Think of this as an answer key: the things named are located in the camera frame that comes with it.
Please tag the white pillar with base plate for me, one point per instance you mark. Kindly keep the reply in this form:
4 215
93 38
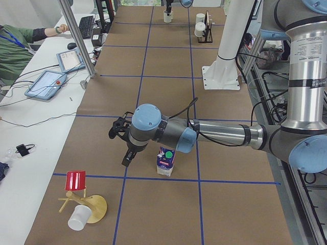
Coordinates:
222 74

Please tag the near teach pendant tablet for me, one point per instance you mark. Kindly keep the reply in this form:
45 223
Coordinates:
47 85

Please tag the seated person green shirt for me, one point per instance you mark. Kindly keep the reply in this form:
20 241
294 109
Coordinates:
16 52

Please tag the teach pendant tablet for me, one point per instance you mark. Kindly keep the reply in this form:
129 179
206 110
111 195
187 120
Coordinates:
47 85
70 61

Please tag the black wire mug rack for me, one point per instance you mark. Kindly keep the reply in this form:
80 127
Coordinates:
207 36

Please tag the wooden cup tree stand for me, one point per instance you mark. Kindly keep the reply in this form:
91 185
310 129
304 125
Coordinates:
96 203

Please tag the black keyboard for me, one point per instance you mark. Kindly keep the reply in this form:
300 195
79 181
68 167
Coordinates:
86 26

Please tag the white plastic cup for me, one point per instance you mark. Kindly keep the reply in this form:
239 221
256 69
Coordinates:
79 217

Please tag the small black adapter with cable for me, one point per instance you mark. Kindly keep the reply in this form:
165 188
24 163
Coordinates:
23 149

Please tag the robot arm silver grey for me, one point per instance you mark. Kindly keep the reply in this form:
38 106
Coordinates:
301 139
184 3

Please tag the small black box on desk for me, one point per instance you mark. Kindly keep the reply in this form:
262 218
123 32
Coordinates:
96 37

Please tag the aluminium frame post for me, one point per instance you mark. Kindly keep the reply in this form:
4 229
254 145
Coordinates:
76 34

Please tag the red plastic cup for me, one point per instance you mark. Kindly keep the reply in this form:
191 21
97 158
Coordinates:
75 180

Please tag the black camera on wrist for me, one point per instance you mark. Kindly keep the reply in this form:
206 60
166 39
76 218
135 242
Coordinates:
120 128

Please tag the far teach pendant tablet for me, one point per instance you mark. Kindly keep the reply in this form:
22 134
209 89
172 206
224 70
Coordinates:
70 61

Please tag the milk carton green cap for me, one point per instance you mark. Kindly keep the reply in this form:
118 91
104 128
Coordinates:
165 161

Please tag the black computer mouse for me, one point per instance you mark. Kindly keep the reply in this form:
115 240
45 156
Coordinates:
71 46

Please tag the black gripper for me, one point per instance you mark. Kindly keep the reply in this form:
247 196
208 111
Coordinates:
133 148
168 5

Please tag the white mug upper on rack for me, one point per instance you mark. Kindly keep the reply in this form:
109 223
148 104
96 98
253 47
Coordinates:
200 17

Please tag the white mug grey inside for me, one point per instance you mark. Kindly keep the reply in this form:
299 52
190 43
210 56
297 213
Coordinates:
167 16

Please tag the person's hand with watch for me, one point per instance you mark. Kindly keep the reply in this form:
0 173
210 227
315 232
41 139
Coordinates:
63 28

